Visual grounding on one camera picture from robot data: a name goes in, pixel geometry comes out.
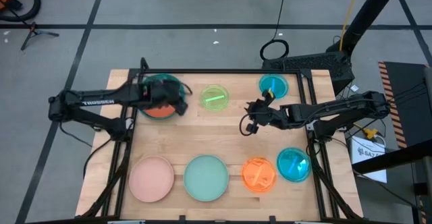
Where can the black aluminium table frame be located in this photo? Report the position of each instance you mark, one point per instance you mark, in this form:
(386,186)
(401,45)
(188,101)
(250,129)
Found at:
(219,71)

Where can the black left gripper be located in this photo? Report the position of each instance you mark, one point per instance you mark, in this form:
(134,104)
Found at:
(165,94)

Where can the orange-red plastic plate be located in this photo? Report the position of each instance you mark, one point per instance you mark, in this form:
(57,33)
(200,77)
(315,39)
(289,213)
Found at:
(158,112)

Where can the black perforated computer case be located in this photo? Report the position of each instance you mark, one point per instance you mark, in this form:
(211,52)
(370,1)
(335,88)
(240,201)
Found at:
(310,63)

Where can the white paper sign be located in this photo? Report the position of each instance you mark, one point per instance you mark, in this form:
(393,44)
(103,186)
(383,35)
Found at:
(368,156)

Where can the translucent blue plate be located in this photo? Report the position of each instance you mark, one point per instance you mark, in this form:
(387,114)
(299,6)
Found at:
(278,82)
(293,165)

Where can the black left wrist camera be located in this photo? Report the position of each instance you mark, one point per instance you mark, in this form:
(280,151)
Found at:
(181,108)

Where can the translucent yellow-green plate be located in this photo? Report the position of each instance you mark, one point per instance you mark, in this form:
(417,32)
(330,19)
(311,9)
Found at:
(214,104)

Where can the black metal beam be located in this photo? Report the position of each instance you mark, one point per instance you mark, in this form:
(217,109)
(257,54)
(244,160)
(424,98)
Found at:
(388,158)

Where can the mint green plastic plate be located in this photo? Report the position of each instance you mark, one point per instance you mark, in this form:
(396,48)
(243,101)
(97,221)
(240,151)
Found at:
(206,177)

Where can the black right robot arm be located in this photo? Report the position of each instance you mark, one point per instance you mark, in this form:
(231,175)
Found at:
(337,109)

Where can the black hazard-striped floor mat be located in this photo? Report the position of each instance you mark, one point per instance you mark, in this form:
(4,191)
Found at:
(405,72)

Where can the black tripod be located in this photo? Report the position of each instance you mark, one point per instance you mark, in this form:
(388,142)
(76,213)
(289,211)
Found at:
(33,30)

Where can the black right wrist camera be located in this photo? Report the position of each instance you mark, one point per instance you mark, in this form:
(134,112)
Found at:
(252,128)

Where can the large teal plastic plate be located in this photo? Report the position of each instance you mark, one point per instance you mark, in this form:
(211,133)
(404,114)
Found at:
(163,76)

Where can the small white tag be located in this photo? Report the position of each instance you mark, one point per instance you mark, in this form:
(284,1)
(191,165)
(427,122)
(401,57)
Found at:
(354,88)

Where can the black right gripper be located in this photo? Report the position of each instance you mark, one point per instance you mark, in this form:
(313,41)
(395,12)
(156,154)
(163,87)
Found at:
(265,114)

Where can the pink plastic plate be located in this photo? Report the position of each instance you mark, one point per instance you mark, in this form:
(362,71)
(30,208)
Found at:
(151,179)

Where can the translucent orange plate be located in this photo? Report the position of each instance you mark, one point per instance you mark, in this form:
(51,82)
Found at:
(258,175)

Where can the black camera pole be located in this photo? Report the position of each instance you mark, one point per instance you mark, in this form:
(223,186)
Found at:
(368,11)

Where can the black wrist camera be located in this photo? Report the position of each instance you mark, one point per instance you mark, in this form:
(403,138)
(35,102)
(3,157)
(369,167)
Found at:
(181,108)
(252,128)

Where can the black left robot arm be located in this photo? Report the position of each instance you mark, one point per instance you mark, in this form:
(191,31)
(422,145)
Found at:
(98,102)

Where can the small yellow tag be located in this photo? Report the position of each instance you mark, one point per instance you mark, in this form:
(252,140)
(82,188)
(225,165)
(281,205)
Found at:
(270,93)

